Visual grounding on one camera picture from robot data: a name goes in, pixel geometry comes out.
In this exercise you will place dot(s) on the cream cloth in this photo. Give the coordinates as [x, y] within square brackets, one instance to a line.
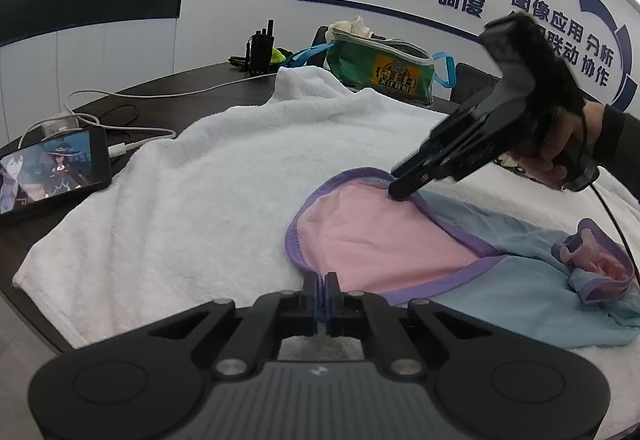
[350, 27]

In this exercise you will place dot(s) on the black smartphone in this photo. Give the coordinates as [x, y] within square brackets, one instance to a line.
[50, 172]

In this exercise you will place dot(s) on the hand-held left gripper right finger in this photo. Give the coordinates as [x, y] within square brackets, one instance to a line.
[332, 305]

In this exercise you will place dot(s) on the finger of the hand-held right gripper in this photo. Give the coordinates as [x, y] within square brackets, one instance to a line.
[415, 159]
[420, 182]

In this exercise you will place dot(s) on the white power adapter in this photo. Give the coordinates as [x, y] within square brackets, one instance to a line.
[60, 124]

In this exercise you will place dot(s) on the black walkie-talkie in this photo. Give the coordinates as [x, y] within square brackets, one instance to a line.
[260, 52]

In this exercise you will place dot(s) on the pink and blue garment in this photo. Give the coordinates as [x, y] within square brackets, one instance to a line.
[375, 240]

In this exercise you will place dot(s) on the white fluffy towel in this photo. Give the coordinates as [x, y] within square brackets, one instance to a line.
[200, 195]

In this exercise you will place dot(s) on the yellow-green cloth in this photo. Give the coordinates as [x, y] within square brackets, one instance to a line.
[280, 55]

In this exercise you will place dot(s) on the person's right forearm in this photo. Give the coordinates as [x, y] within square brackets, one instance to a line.
[622, 139]

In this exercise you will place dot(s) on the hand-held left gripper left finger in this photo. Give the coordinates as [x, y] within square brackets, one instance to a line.
[312, 305]

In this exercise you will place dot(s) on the person's right hand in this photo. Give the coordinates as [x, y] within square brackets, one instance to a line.
[555, 139]

